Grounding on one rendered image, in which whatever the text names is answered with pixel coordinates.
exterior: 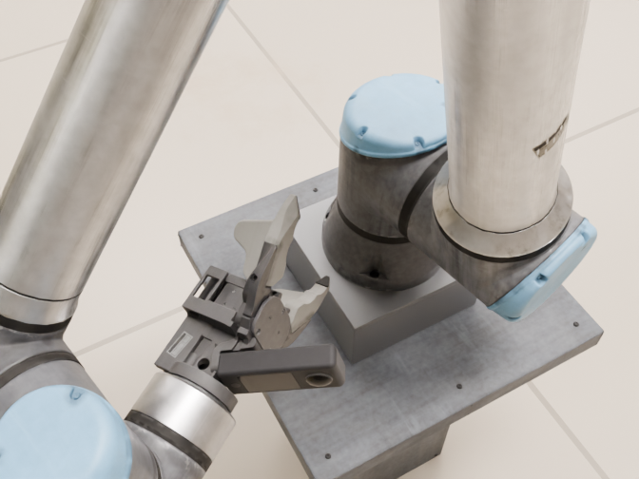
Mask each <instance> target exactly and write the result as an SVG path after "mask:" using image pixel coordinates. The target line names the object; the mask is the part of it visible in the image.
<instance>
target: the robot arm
mask: <svg viewBox="0 0 639 479"><path fill-rule="evenodd" d="M228 2H229V0H85V2H84V4H83V6H82V8H81V10H80V12H79V15H78V17H77V19H76V22H75V24H74V26H73V29H72V31H71V33H70V36H69V37H68V41H67V43H66V45H65V47H64V50H63V52H62V54H61V57H60V59H59V61H58V64H57V66H56V68H55V70H54V72H53V74H52V77H51V79H50V81H49V84H48V87H47V89H46V92H45V94H44V96H43V99H42V101H41V103H40V105H39V107H38V109H37V112H36V114H35V116H34V119H33V121H32V123H31V126H30V128H29V131H28V134H27V136H26V138H25V140H24V142H23V144H22V147H21V149H20V151H19V154H18V156H17V158H16V161H15V163H14V165H13V168H12V170H11V171H10V175H9V177H8V179H7V182H6V184H5V186H4V189H3V191H2V193H1V196H0V479H203V477H204V475H205V473H206V472H207V471H208V469H209V467H210V466H211V464H212V462H213V461H214V459H215V457H216V456H217V454H218V452H219V451H220V449H221V447H222V446H223V444H224V442H225V440H226V439H227V437H228V435H229V434H230V432H231V431H232V430H233V428H234V427H235V424H236V422H235V419H234V417H233V416H232V414H231V413H232V411H233V410H234V408H235V406H236V405H237V403H238V399H237V397H236V396H235V395H234V394H242V393H267V392H279V391H293V390H305V389H318V388H331V387H341V386H342V385H343V384H344V382H345V365H344V363H343V361H342V359H341V357H340V355H339V351H338V349H337V348H336V346H335V345H333V344H322V345H312V346H300V347H290V348H287V347H288V346H290V345H291V344H292V343H293V342H294V341H295V340H296V339H297V338H298V336H299V335H300V334H301V332H302V331H303V330H304V329H305V327H306V326H307V325H308V324H309V322H310V321H311V317H312V316H313V315H314V313H315V312H316V311H317V309H318V308H319V306H320V305H321V303H322V301H323V299H324V298H325V296H326V294H327V292H328V290H329V287H330V277H328V276H325V277H323V278H321V279H320V280H318V281H317V282H316V284H315V285H314V286H313V287H312V288H311V289H310V290H306V291H305V292H304V293H303V292H296V291H290V290H283V289H272V288H271V286H274V285H275V284H276V283H277V282H278V281H279V280H280V279H281V278H282V277H283V274H284V270H285V267H286V256H287V252H288V249H289V246H290V244H291V242H292V241H293V237H294V231H295V228H296V225H297V223H298V221H299V219H300V209H299V203H298V197H297V196H296V195H293V194H290V195H289V197H288V198H287V199H286V201H285V202H284V203H283V205H282V206H281V209H280V210H279V212H278V214H277V216H276V217H275V219H274V220H241V221H239V222H238V223H237V224H236V226H235V229H234V238H235V240H236V241H237V242H238V243H239V244H240V246H241V247H242V248H243V249H244V251H245V254H246V258H245V262H244V266H243V273H244V276H245V277H246V278H247V280H246V279H245V278H240V277H238V276H235V275H233V274H229V273H228V272H227V271H225V270H223V269H220V268H218V267H215V266H212V265H210V266H209V267H208V269H207V270H206V271H205V273H204V274H203V276H202V278H201V279H200V280H199V282H198V283H197V285H196V286H195V287H194V289H193V290H192V292H191V293H190V295H189V296H188V297H187V299H186V300H185V302H184V304H183V305H182V306H183V308H184V309H185V311H186V312H187V316H186V318H185V319H184V321H183V323H182V324H181V326H180V327H179V329H178V330H177V331H176V333H175V334H174V336H173V337H172V338H171V339H170V341H169V342H168V343H167V345H166V346H165V348H164V350H163V351H162V353H161V354H160V355H159V357H158V358H157V360H156V361H155V363H154V365H155V366H156V367H157V368H159V369H161V370H163V372H158V373H155V374H154V375H153V377H152V378H151V380H150V381H149V383H148V384H147V385H146V387H145V389H144V390H143V392H142V393H141V395H140V396H139V398H138V399H137V400H136V402H135V403H134V405H133V406H132V408H131V409H130V411H129V413H128V414H127V416H126V418H125V419H124V420H123V419H122V417H121V416H120V414H118V413H117V412H116V410H115V409H114V408H113V407H112V406H111V404H110V403H109V402H108V400H107V399H106V397H105V396H104V395H103V393H102V392H101V391H100V389H99V388H98V387H97V386H96V384H95V383H94V382H93V380H92V379H91V378H90V376H89V375H88V374H87V372H86V371H85V368H84V367H83V365H82V364H81V363H80V361H79V360H78V359H77V357H76V356H75V355H74V353H73V352H72V351H71V349H70V348H69V347H68V345H67V344H66V342H65V341H64V339H63V337H64V333H65V331H66V329H67V327H68V325H69V323H70V322H71V320H72V317H73V315H74V313H75V311H76V310H77V307H78V303H79V297H80V295H81V294H82V292H83V290H84V288H85V286H86V284H87V281H88V279H89V277H90V275H91V273H92V271H93V269H94V267H95V265H96V263H97V261H98V259H99V257H100V256H101V254H102V252H103V250H104V248H105V246H106V244H107V241H108V239H109V237H110V235H111V234H112V232H113V230H114V228H115V226H116V224H117V222H118V220H119V218H120V217H121V215H122V213H123V211H124V209H125V207H126V204H127V202H128V200H129V198H130V196H131V194H132V192H133V190H134V188H135V186H136V184H137V182H138V180H139V179H140V177H141V175H142V173H143V171H144V169H145V166H146V164H147V162H148V160H149V158H150V156H151V154H152V152H153V150H154V148H155V146H156V144H157V142H158V141H159V140H160V138H161V136H162V134H163V132H164V130H165V127H166V125H167V123H168V121H169V119H170V117H171V115H172V113H173V111H174V109H175V107H176V105H177V103H178V102H179V100H180V98H181V96H182V94H183V92H184V89H185V87H186V85H187V83H188V81H189V79H190V77H191V75H192V73H193V71H194V69H195V67H196V65H197V64H198V62H199V60H200V58H201V56H202V54H203V51H204V49H205V48H206V46H207V44H208V42H209V40H210V38H211V36H212V34H213V32H214V30H215V28H216V26H217V25H218V23H219V21H220V19H221V17H222V15H223V12H224V10H225V8H226V6H227V4H228ZM590 2H591V0H438V3H439V19H440V35H441V51H442V67H443V84H441V83H440V82H439V81H438V80H437V79H435V78H432V77H429V76H425V75H420V74H414V73H398V74H393V75H392V76H381V77H378V78H376V79H373V80H371V81H369V82H367V83H365V84H364V85H362V86H360V87H359V88H358V89H356V90H355V91H354V92H353V93H352V94H351V96H350V97H349V98H348V100H347V102H346V104H345V106H344V109H343V114H342V120H341V123H340V126H339V173H338V193H337V196H336V197H335V199H334V200H333V202H332V203H331V205H330V206H329V208H328V209H327V211H326V213H325V216H324V219H323V223H322V231H321V242H322V247H323V251H324V254H325V256H326V257H327V259H328V261H329V262H330V264H331V265H332V266H333V267H334V268H335V270H336V271H337V272H338V273H340V274H341V275H342V276H343V277H345V278H346V279H348V280H350V281H351V282H353V283H355V284H357V285H359V286H362V287H364V288H368V289H372V290H377V291H401V290H406V289H410V288H413V287H416V286H418V285H420V284H422V283H423V282H425V281H427V280H428V279H430V278H431V277H432V276H434V275H435V274H436V273H437V271H438V270H439V269H440V268H442V269H443V270H444V271H445V272H447V273H448V274H449V275H450V276H451V277H453V278H454V279H455V280H456V281H457V282H459V283H460V284H461V285H462V286H463V287H465V288H466V289H467V290H468V291H469V292H470V293H472V294H473V295H474V296H475V297H476V298H478V299H479V300H480V301H481V302H482V303H484V304H485V305H486V306H487V309H489V310H493V311H494V312H495V313H497V314H498V315H500V316H501V317H503V318H504V319H506V320H507V321H510V322H517V321H520V320H522V319H524V318H525V317H527V316H528V315H530V314H531V313H532V312H533V311H535V310H536V309H537V308H538V307H539V306H540V305H541V304H542V303H543V302H544V301H545V300H546V299H547V298H548V297H549V296H550V295H551V294H552V293H553V292H554V291H555V290H556V289H557V288H558V287H559V286H560V285H561V284H562V283H563V282H564V281H565V280H566V279H567V277H568V276H569V275H570V274H571V273H572V272H573V270H574V269H575V268H576V267H577V266H578V264H579V263H580V262H581V261H582V259H583V258H584V257H585V256H586V254H587V253H588V252H589V251H590V249H591V248H592V245H593V244H594V243H595V241H596V238H597V230H596V228H595V227H594V226H593V225H592V224H591V223H590V222H589V220H588V219H587V218H585V217H582V216H581V215H579V214H578V213H577V212H575V211H574V210H572V205H573V191H572V185H571V180H570V177H569V175H568V173H567V171H566V170H565V168H564V167H563V165H562V164H561V161H562V155H563V150H564V144H565V140H566V134H567V129H568V123H569V117H570V113H571V103H572V97H573V93H574V87H575V82H576V76H577V71H578V66H579V61H580V55H581V50H582V45H583V40H584V34H585V29H586V24H587V19H588V13H589V8H590ZM228 274H229V275H228ZM207 277H211V279H210V280H209V281H208V283H207V284H206V286H205V287H204V289H203V290H202V292H201V293H200V295H199V296H198V297H194V296H195V295H196V293H197V292H198V290H199V289H200V287H201V286H202V285H203V283H204V281H205V280H206V278H207ZM226 387H227V388H226Z"/></svg>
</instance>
